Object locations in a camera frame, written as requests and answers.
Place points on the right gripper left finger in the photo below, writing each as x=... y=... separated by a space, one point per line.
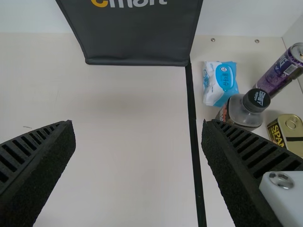
x=35 y=165

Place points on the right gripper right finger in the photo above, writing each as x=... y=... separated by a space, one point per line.
x=236 y=165

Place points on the dark coffee bottle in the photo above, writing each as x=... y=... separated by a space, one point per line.
x=246 y=111

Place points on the rectangular tin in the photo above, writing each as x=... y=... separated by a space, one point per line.
x=288 y=127

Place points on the black strip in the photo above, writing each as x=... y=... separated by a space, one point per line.
x=193 y=118

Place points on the white blue wet wipes pack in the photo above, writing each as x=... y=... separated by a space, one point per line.
x=219 y=82

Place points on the purple can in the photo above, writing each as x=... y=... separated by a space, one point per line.
x=277 y=73

